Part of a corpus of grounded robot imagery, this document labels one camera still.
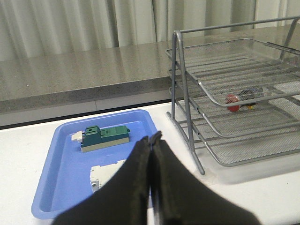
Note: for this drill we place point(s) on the white plastic block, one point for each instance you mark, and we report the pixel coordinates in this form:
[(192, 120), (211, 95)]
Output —
[(100, 175)]

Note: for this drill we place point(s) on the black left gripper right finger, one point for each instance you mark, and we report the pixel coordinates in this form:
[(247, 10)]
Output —
[(179, 198)]

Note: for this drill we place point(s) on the silver mesh bottom tray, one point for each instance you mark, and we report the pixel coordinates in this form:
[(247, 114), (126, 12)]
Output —
[(246, 145)]

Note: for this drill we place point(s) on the green electrical module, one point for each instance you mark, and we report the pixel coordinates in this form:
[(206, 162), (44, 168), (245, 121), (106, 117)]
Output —
[(94, 138)]

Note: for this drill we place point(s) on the grey stone counter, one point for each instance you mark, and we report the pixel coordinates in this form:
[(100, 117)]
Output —
[(81, 82)]

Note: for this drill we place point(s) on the silver mesh top tray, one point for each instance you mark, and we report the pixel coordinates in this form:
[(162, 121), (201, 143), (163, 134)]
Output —
[(228, 67)]

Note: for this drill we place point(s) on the blue plastic tray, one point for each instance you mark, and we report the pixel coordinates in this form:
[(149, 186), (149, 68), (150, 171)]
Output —
[(65, 178)]

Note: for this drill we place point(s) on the red emergency push button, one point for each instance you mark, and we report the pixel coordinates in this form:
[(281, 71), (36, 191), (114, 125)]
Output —
[(247, 94)]

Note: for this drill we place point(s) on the silver mesh tray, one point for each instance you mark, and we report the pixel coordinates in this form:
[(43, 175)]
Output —
[(230, 102), (246, 145), (228, 67)]

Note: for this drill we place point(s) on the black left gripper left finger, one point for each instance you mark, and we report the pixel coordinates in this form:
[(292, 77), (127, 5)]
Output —
[(123, 200)]

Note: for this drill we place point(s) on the grey metal rack frame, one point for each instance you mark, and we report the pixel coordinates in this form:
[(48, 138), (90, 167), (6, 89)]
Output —
[(179, 80)]

